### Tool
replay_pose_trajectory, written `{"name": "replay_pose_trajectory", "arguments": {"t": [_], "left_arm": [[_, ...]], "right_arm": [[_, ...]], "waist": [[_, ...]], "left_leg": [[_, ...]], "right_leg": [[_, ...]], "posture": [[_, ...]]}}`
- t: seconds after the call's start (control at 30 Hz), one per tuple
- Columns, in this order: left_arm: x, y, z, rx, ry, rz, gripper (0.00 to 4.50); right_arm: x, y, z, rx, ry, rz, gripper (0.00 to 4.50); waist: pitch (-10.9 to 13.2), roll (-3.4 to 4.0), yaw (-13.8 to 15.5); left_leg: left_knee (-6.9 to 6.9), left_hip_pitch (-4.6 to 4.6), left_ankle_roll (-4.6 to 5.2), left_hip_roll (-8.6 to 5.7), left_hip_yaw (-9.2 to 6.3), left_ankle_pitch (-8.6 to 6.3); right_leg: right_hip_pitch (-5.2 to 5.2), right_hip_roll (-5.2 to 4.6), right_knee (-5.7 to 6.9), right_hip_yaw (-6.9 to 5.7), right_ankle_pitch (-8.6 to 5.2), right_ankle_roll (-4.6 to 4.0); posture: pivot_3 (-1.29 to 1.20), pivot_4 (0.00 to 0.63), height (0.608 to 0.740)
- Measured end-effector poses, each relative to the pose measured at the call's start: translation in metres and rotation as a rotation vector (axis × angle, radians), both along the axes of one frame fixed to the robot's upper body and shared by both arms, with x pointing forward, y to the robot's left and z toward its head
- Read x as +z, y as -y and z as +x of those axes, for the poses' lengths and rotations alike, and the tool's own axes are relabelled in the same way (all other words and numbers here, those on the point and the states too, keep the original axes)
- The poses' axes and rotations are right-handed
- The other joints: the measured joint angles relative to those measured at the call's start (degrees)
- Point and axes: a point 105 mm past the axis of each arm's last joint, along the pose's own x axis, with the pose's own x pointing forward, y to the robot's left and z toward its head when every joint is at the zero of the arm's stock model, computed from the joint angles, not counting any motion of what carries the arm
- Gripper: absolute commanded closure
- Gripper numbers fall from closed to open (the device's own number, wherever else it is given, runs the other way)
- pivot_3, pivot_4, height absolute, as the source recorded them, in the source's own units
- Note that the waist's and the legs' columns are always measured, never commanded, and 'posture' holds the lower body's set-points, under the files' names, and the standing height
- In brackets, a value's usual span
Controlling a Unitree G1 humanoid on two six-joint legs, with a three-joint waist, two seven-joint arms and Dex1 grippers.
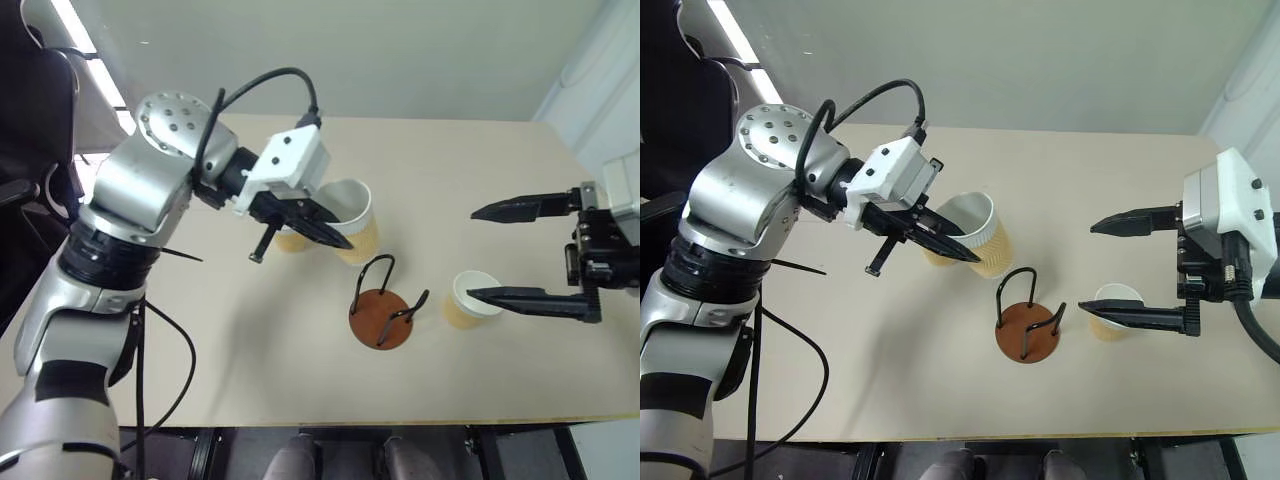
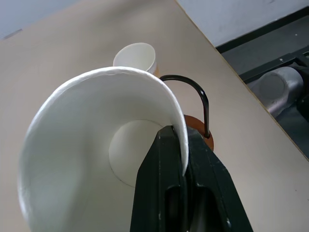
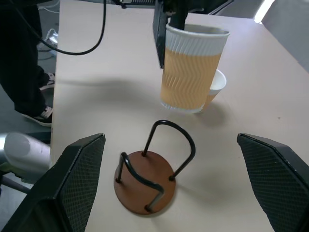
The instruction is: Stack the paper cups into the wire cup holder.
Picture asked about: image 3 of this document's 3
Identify grey metal bar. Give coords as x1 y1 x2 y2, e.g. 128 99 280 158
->
0 175 31 194

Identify person's black trousered legs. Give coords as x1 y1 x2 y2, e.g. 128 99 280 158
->
0 0 50 117

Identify black white sneaker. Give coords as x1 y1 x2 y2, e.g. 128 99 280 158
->
39 72 56 91
21 105 53 127

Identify silver robot body part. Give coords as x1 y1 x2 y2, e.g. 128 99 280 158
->
0 131 52 180

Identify white power strip with cables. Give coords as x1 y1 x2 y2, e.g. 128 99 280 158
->
38 28 60 53

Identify large orange white paper cup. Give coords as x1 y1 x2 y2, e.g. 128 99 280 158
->
159 23 231 115

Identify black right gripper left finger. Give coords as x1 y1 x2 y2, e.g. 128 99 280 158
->
0 133 106 232

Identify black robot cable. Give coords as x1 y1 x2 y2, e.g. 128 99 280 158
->
11 0 107 56

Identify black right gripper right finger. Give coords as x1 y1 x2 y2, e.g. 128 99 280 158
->
237 132 309 232

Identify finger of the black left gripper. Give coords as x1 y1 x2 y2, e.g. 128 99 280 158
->
169 11 189 31
152 0 171 70

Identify wire cup holder wooden base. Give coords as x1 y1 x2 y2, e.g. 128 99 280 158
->
113 119 196 215

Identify small orange white paper cup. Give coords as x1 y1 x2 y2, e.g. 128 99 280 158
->
203 69 227 113

